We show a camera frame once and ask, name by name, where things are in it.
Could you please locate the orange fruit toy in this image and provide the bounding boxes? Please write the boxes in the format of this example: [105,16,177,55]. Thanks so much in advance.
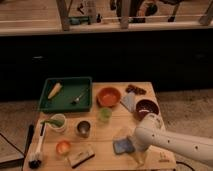
[56,140,71,155]

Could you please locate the green plastic tray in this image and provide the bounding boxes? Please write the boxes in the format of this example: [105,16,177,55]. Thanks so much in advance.
[38,77,92,113]

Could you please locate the yellow corn cob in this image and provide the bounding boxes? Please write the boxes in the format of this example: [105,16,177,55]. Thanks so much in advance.
[48,83,62,99]

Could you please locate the white mug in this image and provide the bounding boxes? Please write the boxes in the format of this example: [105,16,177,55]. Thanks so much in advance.
[49,114,67,133]

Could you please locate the green plastic cup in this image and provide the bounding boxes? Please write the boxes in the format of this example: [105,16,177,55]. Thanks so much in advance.
[99,107,112,122]

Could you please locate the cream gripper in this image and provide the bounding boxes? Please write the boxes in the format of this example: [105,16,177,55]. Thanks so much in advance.
[114,127,148,166]

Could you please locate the black cable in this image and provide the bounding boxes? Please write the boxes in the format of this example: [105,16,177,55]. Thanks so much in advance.
[175,161,196,171]

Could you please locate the blue sponge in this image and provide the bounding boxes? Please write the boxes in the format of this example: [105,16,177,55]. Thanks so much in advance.
[113,137,135,155]

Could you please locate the dark grapes bunch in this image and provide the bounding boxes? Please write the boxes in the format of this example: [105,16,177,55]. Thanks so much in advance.
[126,84,146,95]

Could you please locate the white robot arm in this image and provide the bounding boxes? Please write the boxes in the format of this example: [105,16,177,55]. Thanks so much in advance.
[113,113,213,167]

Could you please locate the wooden table frame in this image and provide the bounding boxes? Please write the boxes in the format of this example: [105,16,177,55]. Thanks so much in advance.
[0,0,213,36]

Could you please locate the grey cloth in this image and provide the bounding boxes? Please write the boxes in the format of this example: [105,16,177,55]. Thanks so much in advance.
[120,92,135,112]

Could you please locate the wooden block eraser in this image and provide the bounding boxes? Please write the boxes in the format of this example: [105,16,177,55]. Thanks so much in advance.
[68,147,95,168]

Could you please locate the metal cup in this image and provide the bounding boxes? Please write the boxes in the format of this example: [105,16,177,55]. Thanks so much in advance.
[76,121,91,138]

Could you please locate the metal spoon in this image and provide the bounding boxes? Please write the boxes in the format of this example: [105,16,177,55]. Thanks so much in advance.
[71,92,85,105]

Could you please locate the orange bowl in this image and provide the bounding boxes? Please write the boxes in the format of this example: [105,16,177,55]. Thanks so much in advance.
[97,87,121,107]

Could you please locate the green vegetable toy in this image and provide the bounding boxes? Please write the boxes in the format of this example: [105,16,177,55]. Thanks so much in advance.
[41,119,64,127]

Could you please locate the dark red bowl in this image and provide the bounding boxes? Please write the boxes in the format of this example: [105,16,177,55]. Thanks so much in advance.
[134,99,159,121]

